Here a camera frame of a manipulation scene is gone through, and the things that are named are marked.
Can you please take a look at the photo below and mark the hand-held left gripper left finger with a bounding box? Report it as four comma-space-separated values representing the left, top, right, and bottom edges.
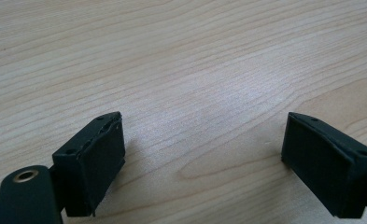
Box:
51, 111, 126, 217

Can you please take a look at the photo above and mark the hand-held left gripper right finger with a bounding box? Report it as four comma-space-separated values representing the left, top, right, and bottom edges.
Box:
280, 111, 367, 219

